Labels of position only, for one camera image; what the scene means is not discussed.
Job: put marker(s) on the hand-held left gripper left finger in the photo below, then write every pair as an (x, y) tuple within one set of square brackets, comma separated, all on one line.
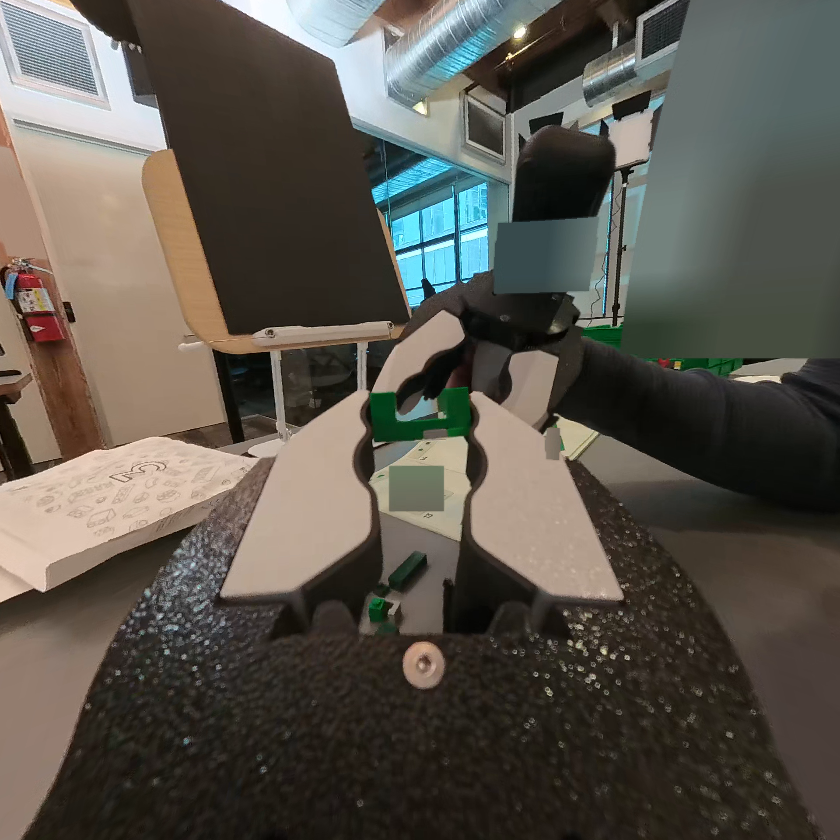
[(295, 512)]

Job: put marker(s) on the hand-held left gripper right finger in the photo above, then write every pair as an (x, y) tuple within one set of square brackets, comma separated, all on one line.
[(544, 518)]

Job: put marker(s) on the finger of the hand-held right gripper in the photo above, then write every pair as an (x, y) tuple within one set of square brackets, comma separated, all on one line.
[(426, 341), (535, 387)]

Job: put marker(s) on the green brick assembly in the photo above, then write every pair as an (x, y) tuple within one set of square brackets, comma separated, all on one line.
[(394, 430)]

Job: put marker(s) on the grey desk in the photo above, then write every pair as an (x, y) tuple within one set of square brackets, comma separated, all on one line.
[(689, 558)]

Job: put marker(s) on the wooden office desk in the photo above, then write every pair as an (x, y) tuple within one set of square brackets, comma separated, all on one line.
[(10, 387)]

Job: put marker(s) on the green plastic bin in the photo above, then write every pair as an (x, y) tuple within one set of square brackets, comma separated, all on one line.
[(600, 336)]

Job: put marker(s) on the white tabletop stand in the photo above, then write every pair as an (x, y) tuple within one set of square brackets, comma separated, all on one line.
[(315, 334)]

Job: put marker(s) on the gridded window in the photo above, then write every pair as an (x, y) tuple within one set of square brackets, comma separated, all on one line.
[(439, 229)]

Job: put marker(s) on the instruction booklet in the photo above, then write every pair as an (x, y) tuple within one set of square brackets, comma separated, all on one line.
[(420, 522)]

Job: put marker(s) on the long dark green brick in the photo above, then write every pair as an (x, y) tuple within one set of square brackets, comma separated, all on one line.
[(407, 569)]

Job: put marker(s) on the small green brick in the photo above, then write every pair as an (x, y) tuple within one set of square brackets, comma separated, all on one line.
[(377, 610)]

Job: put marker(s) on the small red brick piece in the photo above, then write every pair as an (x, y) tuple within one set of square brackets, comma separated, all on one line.
[(664, 362)]

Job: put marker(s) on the tiny grey brick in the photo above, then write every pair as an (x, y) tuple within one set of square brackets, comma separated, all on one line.
[(396, 609)]

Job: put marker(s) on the white printed paper bag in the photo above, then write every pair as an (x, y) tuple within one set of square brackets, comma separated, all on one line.
[(118, 499)]

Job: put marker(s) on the studio light panel on stand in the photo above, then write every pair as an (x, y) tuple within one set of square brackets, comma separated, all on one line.
[(544, 124), (630, 138)]

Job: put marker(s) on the black foam board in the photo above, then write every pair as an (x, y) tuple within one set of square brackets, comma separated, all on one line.
[(262, 164)]

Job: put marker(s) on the red fire extinguisher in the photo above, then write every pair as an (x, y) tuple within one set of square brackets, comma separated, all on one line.
[(43, 308)]

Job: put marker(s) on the black round disc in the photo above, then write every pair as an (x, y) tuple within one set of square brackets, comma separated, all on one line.
[(105, 16)]

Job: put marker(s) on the white wall vent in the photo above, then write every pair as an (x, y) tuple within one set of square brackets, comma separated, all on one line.
[(52, 52), (485, 128)]

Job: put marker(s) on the small air duct with vent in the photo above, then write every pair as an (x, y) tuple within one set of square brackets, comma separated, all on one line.
[(610, 79)]

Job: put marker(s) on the wooden support post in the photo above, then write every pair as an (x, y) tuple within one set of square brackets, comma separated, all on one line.
[(62, 394)]

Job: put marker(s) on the spiral metal air duct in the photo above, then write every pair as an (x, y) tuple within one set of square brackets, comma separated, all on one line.
[(328, 16), (446, 52)]

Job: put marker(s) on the small black wall box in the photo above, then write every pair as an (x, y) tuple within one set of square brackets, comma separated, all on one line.
[(139, 75)]

